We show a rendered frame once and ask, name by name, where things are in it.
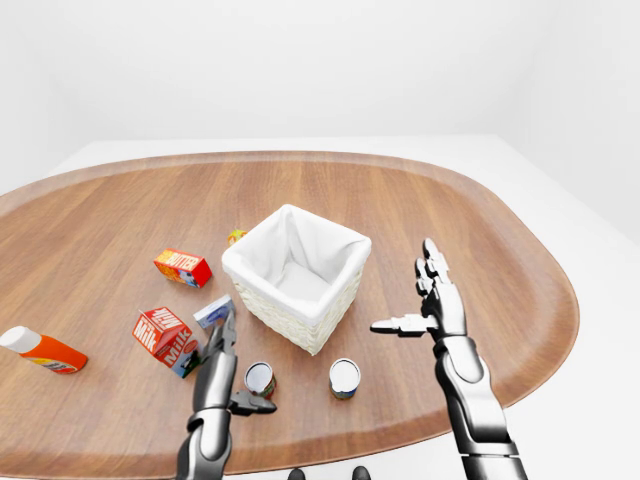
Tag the orange bottle with white cap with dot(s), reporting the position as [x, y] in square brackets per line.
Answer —
[55, 355]

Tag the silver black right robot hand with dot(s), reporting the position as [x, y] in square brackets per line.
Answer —
[447, 310]

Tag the red orange butter box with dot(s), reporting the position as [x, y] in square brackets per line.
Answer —
[182, 267]

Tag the small yellow orange carton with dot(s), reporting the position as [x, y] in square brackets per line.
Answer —
[235, 236]

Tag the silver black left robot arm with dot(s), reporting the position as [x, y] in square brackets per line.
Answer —
[207, 442]

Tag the white wicker basket with liner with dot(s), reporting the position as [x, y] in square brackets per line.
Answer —
[300, 280]

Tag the tin with blue green label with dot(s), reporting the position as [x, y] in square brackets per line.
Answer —
[344, 380]

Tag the small dark rounded shape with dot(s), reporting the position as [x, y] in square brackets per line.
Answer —
[361, 473]
[296, 474]

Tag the tin with red label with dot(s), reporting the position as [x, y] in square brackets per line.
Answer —
[260, 377]

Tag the red white milk carton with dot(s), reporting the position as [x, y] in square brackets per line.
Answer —
[162, 337]

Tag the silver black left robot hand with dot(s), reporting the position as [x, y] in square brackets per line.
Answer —
[215, 372]

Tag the blue white small box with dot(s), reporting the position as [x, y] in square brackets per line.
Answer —
[212, 312]

